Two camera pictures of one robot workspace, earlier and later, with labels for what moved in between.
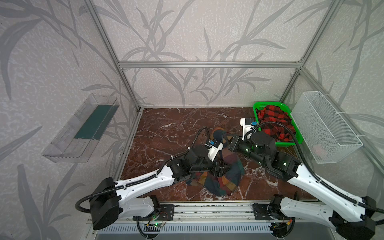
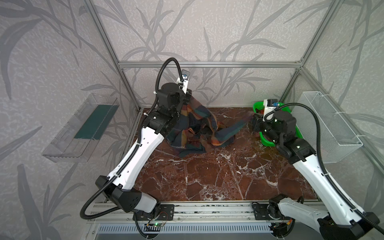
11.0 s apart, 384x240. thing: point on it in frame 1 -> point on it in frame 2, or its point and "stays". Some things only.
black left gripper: (214, 162) -> (186, 94)
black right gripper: (233, 144) -> (258, 123)
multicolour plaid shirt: (224, 186) -> (198, 129)
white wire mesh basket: (324, 134) stays
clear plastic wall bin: (76, 142) stays
